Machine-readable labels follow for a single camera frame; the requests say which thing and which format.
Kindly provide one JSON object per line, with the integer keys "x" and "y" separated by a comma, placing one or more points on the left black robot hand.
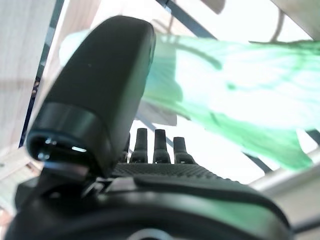
{"x": 100, "y": 87}

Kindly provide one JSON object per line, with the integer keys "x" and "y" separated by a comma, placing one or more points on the green napa cabbage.
{"x": 250, "y": 100}

